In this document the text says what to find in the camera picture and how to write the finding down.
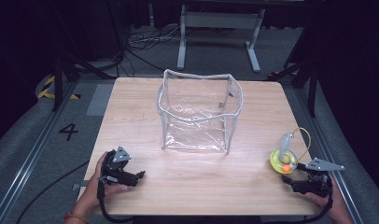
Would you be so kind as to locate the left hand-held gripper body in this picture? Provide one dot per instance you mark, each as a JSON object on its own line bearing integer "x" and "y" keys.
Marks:
{"x": 114, "y": 169}

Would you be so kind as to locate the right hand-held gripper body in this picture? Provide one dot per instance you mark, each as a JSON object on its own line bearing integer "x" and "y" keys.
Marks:
{"x": 318, "y": 182}

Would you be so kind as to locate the clear plastic bag white trim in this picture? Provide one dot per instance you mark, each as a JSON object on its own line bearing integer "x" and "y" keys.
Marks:
{"x": 197, "y": 118}

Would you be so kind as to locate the person's right hand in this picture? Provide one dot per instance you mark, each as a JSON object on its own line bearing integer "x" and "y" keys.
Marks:
{"x": 334, "y": 200}

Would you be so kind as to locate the person's left hand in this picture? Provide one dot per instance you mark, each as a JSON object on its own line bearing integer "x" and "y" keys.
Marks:
{"x": 92, "y": 189}

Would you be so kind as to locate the black tripod stand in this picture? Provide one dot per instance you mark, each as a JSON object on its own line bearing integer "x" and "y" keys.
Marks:
{"x": 58, "y": 81}
{"x": 312, "y": 84}

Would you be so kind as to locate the metal floor rail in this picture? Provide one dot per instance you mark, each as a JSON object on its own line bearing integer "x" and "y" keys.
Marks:
{"x": 29, "y": 161}
{"x": 330, "y": 149}

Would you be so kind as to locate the grey metal table frame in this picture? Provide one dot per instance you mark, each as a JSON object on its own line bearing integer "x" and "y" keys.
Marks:
{"x": 220, "y": 20}

